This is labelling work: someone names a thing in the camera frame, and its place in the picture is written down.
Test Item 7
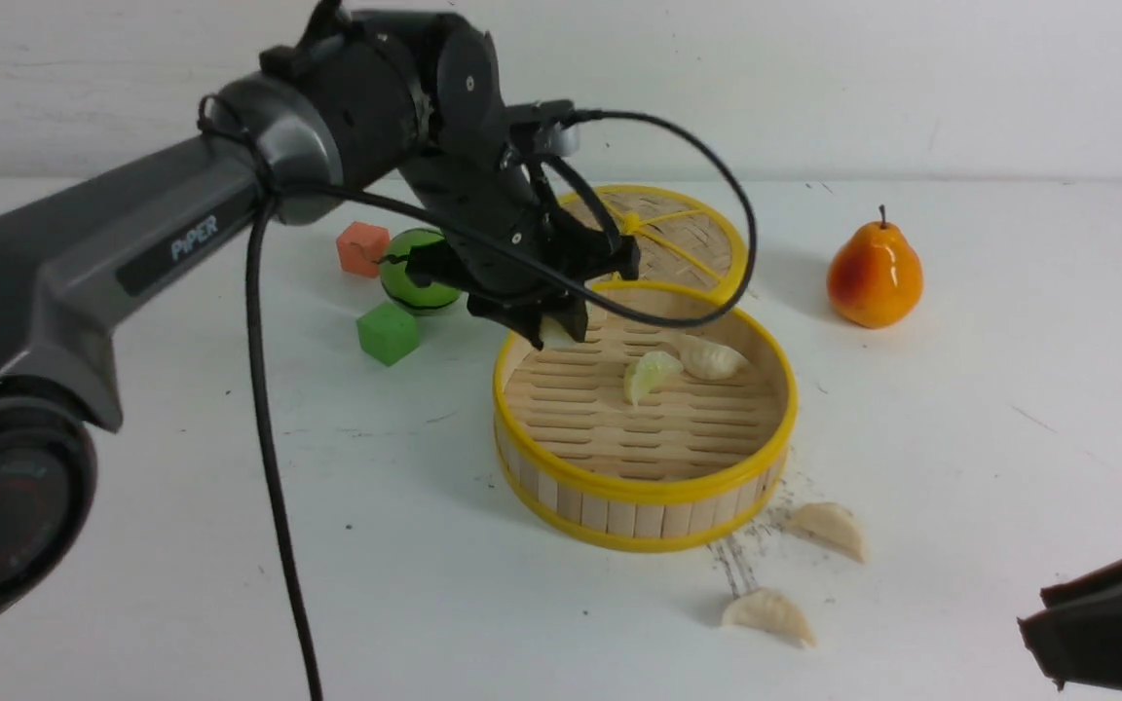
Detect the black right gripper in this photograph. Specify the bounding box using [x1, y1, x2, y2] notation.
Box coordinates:
[1017, 559, 1122, 691]

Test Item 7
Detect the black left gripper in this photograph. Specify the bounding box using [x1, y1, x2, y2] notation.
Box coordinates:
[259, 1, 640, 351]

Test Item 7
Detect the greenish dumpling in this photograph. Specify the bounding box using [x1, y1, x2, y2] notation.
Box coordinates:
[622, 350, 683, 407]
[539, 315, 578, 351]

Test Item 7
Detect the white dumpling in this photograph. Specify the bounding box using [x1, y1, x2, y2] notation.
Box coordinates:
[666, 333, 749, 381]

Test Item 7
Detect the cream dumpling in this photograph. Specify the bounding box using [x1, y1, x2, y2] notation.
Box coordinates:
[720, 587, 816, 647]
[785, 502, 870, 564]

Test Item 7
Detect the greenish dumpling front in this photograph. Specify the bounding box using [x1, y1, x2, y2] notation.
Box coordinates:
[539, 315, 578, 351]

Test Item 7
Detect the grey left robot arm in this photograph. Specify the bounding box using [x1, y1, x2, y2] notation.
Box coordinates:
[0, 1, 640, 614]

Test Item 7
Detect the woven bamboo steamer lid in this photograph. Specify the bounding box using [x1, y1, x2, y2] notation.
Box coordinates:
[595, 185, 749, 302]

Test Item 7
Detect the bamboo steamer tray yellow rim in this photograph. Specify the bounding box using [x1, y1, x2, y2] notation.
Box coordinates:
[493, 308, 798, 553]

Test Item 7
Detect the green toy watermelon ball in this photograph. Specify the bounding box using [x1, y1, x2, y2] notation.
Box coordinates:
[379, 228, 462, 315]

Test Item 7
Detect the green foam cube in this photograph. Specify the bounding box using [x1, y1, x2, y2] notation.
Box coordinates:
[356, 301, 422, 367]

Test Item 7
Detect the orange foam cube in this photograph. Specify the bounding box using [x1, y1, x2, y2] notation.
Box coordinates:
[337, 221, 392, 278]

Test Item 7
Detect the orange toy pear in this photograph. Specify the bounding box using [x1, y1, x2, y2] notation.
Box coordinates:
[825, 204, 923, 329]

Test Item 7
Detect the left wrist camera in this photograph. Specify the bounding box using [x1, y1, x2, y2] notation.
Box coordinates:
[505, 99, 580, 157]

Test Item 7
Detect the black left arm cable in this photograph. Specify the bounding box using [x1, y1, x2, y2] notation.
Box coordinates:
[196, 92, 758, 701]

